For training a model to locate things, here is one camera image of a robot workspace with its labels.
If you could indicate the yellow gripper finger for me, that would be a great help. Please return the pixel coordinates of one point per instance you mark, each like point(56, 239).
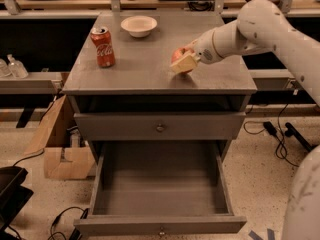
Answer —
point(184, 63)
point(190, 46)

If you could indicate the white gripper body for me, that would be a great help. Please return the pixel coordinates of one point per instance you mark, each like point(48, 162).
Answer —
point(204, 49)

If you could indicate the red apple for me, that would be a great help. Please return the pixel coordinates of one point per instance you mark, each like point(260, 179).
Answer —
point(180, 51)

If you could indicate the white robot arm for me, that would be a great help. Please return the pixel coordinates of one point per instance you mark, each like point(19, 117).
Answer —
point(261, 27)

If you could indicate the grey wooden drawer cabinet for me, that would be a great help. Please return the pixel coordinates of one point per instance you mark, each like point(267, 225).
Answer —
point(141, 80)

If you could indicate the closed grey top drawer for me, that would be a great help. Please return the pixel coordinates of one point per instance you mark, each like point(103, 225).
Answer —
point(159, 126)

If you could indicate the open grey middle drawer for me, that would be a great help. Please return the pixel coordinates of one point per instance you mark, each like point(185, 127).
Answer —
point(159, 188)

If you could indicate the white ceramic bowl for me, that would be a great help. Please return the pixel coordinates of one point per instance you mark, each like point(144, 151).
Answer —
point(139, 26)

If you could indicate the red cola can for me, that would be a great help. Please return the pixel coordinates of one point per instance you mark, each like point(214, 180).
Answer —
point(101, 38)

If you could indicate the black stand leg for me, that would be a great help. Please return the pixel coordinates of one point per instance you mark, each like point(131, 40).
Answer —
point(292, 131)

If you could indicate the brown cardboard box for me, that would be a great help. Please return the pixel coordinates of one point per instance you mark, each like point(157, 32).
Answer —
point(65, 157)

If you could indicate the black chair base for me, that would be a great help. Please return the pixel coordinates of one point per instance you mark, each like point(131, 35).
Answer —
point(13, 196)

